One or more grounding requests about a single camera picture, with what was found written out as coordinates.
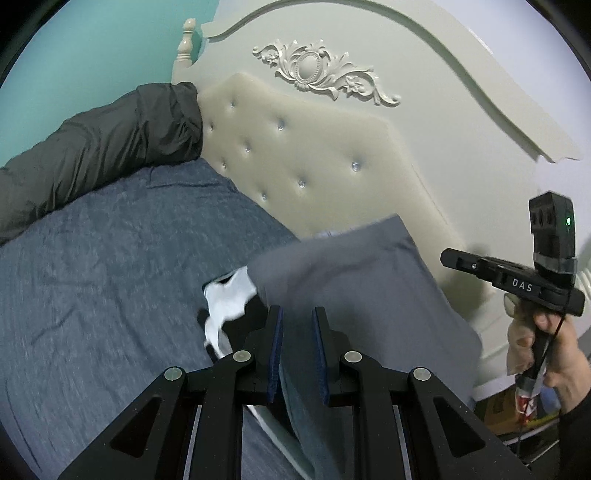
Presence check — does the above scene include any person's right hand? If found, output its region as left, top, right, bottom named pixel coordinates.
left=504, top=293, right=590, bottom=413

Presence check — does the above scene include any dark grey rolled duvet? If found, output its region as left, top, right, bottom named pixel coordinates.
left=1, top=82, right=204, bottom=243

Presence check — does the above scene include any cream tufted headboard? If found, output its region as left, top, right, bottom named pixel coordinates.
left=171, top=1, right=584, bottom=400

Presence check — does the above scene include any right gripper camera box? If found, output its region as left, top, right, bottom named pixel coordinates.
left=528, top=191, right=577, bottom=288

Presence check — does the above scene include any stack of folded clothes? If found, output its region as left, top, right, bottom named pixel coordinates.
left=197, top=266, right=270, bottom=363

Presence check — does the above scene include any grey garment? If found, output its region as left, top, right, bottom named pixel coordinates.
left=247, top=216, right=482, bottom=479

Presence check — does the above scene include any blue patterned bed sheet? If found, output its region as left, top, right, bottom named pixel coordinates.
left=1, top=159, right=294, bottom=479

